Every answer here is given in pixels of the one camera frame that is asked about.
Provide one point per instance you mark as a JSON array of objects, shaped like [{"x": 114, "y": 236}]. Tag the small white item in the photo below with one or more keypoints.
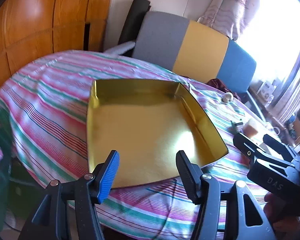
[{"x": 227, "y": 97}]

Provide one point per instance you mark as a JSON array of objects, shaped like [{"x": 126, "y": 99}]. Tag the black rolled mat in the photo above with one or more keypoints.
[{"x": 135, "y": 20}]

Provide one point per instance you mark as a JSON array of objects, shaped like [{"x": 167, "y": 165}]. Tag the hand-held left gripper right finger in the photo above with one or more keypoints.
[{"x": 187, "y": 177}]

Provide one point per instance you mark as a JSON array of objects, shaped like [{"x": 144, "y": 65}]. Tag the dark red gold-lined tray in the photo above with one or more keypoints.
[{"x": 145, "y": 130}]

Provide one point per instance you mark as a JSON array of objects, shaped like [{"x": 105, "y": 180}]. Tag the striped tablecloth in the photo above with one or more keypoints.
[{"x": 52, "y": 100}]

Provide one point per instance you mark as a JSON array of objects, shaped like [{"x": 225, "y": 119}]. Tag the patterned hanging cloth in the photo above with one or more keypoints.
[{"x": 227, "y": 5}]

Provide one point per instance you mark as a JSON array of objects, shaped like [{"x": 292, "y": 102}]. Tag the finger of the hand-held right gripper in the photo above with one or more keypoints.
[
  {"x": 277, "y": 145},
  {"x": 242, "y": 143}
]

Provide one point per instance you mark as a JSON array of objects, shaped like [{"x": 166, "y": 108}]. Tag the white mug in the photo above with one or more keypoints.
[{"x": 275, "y": 130}]

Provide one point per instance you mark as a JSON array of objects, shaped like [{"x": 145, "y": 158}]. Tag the person's right hand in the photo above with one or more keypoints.
[{"x": 272, "y": 202}]

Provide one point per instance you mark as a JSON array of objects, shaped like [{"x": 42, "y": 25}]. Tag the grey yellow blue chair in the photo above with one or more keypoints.
[{"x": 205, "y": 50}]

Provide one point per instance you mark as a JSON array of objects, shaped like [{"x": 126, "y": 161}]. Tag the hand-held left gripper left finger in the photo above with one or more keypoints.
[{"x": 109, "y": 176}]

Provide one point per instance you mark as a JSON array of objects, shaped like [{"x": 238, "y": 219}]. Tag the white cardboard box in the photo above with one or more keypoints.
[{"x": 265, "y": 90}]

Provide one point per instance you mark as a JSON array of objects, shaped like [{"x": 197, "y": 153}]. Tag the yellow sponge block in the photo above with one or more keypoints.
[{"x": 251, "y": 128}]

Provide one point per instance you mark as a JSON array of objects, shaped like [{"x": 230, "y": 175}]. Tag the wooden wardrobe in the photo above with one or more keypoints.
[{"x": 40, "y": 17}]

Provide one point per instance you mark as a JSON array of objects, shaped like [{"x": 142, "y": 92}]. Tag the small dark green item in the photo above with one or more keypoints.
[{"x": 236, "y": 125}]

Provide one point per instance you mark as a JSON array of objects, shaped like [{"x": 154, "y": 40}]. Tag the dark red cloth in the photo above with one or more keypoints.
[{"x": 217, "y": 83}]

